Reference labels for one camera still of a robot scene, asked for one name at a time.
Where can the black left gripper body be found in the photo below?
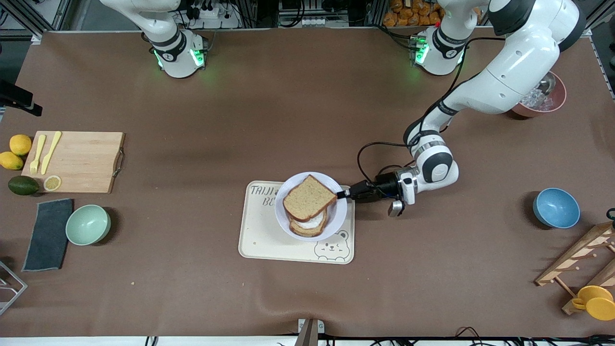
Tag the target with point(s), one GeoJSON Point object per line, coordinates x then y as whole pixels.
{"type": "Point", "coordinates": [383, 186]}

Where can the white round plate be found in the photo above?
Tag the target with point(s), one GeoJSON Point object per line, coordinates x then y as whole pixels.
{"type": "Point", "coordinates": [336, 216]}

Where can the plain brown bread slice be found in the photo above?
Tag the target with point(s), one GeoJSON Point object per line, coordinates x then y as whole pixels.
{"type": "Point", "coordinates": [307, 198]}

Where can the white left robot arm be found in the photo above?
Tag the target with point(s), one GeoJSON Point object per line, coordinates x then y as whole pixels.
{"type": "Point", "coordinates": [519, 72]}

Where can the yellow lemon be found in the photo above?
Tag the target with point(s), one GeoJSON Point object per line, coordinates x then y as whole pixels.
{"type": "Point", "coordinates": [10, 160]}
{"type": "Point", "coordinates": [20, 144]}

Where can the yellow plastic fork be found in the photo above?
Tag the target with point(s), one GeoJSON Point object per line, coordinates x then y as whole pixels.
{"type": "Point", "coordinates": [37, 154]}

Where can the yellow plastic knife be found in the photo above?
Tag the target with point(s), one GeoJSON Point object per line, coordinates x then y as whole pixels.
{"type": "Point", "coordinates": [50, 154]}

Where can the fried egg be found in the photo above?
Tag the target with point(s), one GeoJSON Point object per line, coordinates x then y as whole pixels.
{"type": "Point", "coordinates": [310, 223]}

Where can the brown bread slice with egg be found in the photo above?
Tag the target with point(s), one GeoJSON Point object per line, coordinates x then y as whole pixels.
{"type": "Point", "coordinates": [307, 232]}

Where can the green avocado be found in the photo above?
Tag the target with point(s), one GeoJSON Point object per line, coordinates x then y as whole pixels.
{"type": "Point", "coordinates": [23, 185]}

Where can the wooden cutting board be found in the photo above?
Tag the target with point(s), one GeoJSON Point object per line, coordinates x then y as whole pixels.
{"type": "Point", "coordinates": [81, 163]}

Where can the lemon slice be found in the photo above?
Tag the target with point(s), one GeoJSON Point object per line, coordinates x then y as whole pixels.
{"type": "Point", "coordinates": [52, 183]}

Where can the cream bear print tray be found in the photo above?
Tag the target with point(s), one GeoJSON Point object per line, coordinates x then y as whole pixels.
{"type": "Point", "coordinates": [269, 240]}

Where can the dark grey cloth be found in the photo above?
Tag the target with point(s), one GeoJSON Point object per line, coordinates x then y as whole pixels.
{"type": "Point", "coordinates": [48, 235]}

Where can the mint green bowl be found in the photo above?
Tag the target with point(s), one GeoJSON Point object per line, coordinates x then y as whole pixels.
{"type": "Point", "coordinates": [88, 225]}

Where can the clear ice cubes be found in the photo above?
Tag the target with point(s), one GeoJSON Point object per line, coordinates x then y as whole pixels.
{"type": "Point", "coordinates": [533, 101]}

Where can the blue bowl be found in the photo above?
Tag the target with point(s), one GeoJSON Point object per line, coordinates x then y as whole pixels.
{"type": "Point", "coordinates": [556, 207]}

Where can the pile of orange buns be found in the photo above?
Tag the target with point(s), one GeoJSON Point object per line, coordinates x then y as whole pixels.
{"type": "Point", "coordinates": [408, 17]}

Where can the white socket strip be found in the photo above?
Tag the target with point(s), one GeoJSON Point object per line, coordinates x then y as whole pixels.
{"type": "Point", "coordinates": [307, 22]}

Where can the pink bowl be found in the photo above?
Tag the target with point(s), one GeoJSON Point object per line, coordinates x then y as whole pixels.
{"type": "Point", "coordinates": [557, 101]}

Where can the metal scoop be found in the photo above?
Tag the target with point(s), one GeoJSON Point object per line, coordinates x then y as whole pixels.
{"type": "Point", "coordinates": [550, 85]}

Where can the wooden cup rack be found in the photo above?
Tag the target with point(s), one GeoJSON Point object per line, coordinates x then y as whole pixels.
{"type": "Point", "coordinates": [576, 262]}

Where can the white power strip with plugs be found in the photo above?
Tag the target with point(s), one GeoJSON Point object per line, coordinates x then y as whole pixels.
{"type": "Point", "coordinates": [226, 21]}

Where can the yellow cup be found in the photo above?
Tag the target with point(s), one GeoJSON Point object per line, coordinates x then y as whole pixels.
{"type": "Point", "coordinates": [598, 303]}

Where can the metal table corner bracket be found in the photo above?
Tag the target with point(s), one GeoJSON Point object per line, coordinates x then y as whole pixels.
{"type": "Point", "coordinates": [37, 37]}
{"type": "Point", "coordinates": [590, 34]}

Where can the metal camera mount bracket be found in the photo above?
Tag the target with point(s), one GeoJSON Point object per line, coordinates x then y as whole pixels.
{"type": "Point", "coordinates": [310, 331]}

